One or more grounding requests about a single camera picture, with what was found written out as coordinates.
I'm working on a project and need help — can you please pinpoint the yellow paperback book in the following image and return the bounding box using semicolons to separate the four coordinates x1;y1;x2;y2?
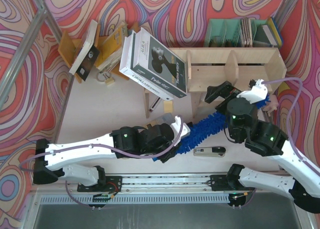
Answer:
95;22;128;72

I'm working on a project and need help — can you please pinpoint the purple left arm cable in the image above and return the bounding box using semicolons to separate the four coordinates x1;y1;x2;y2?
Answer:
19;115;185;172

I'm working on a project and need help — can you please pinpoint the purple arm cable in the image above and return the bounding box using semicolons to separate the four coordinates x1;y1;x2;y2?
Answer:
264;76;320;172
19;115;185;172

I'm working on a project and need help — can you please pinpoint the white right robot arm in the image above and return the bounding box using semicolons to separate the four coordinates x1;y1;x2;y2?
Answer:
205;79;320;214

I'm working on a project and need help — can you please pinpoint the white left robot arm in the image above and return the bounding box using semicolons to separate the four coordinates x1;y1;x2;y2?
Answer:
33;116;191;187

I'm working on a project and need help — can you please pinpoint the large Twins story book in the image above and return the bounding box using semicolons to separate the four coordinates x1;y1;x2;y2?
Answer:
133;28;187;98

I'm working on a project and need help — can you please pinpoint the grey black stapler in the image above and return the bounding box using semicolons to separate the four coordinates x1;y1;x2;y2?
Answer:
193;146;226;158

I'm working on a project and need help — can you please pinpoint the black white pen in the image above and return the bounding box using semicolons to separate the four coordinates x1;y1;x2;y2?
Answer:
148;97;162;112

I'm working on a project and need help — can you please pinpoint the yellow sticky note pad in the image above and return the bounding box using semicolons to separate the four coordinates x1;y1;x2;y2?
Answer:
163;100;174;114

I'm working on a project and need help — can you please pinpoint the blue microfiber duster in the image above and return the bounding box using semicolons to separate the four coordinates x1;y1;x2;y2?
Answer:
152;92;272;162

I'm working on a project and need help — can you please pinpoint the teal file organizer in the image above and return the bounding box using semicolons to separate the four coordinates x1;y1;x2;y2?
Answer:
204;18;278;48

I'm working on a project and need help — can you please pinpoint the black cover white book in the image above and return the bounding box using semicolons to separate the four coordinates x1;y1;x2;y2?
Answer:
69;19;100;81

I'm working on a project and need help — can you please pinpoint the light wooden bookshelf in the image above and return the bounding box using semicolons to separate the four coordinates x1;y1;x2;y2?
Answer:
172;47;287;116

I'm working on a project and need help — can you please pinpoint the yellow wooden book holder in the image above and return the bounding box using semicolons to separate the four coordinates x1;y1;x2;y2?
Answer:
57;23;141;84

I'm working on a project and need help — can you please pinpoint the pink pig figurine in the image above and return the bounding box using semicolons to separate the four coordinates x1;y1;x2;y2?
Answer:
262;94;279;116

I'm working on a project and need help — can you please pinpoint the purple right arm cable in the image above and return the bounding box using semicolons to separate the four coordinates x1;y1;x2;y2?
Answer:
264;76;320;172

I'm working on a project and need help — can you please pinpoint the small wooden stand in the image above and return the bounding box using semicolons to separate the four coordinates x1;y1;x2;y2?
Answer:
143;89;150;119

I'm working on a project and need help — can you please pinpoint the blue cover book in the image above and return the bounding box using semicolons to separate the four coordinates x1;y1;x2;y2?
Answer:
265;17;284;49

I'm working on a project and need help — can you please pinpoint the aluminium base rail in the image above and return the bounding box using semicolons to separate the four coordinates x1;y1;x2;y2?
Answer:
32;172;305;197

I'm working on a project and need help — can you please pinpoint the white Ciokladfabriken book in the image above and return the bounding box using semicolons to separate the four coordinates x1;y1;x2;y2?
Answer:
119;31;174;101

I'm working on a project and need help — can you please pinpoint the brass padlock with ring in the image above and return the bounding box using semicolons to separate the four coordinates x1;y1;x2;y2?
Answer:
96;72;115;86

